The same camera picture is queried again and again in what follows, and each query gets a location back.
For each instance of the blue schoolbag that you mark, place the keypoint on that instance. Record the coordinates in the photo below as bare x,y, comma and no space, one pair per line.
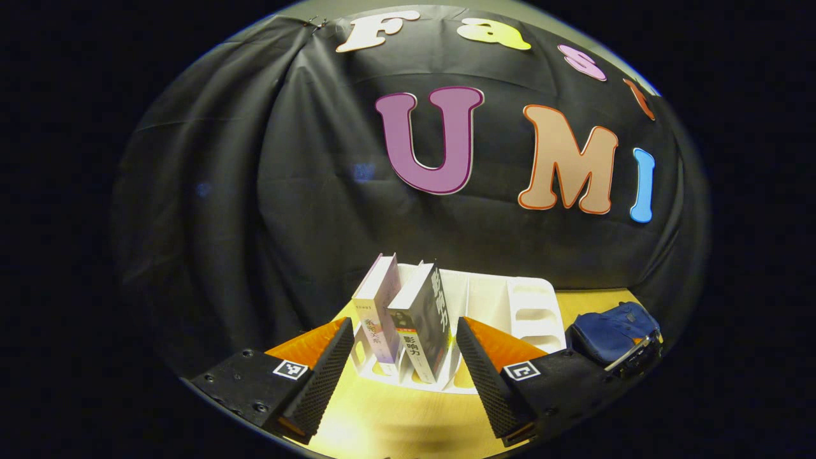
612,328

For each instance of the white bookshelf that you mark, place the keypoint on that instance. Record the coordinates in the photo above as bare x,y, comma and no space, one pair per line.
497,299

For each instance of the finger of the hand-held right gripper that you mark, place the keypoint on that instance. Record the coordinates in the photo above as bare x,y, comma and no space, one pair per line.
637,360

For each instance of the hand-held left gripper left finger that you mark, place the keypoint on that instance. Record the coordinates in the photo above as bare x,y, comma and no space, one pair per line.
325,382

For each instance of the black backdrop cloth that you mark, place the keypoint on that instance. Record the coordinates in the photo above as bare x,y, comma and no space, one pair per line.
287,191

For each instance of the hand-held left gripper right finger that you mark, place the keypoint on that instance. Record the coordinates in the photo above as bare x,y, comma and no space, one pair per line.
488,389

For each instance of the dark portrait cover book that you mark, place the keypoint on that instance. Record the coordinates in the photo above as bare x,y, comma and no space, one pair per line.
424,319

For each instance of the white and purple book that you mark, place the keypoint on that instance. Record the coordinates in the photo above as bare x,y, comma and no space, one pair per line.
376,306

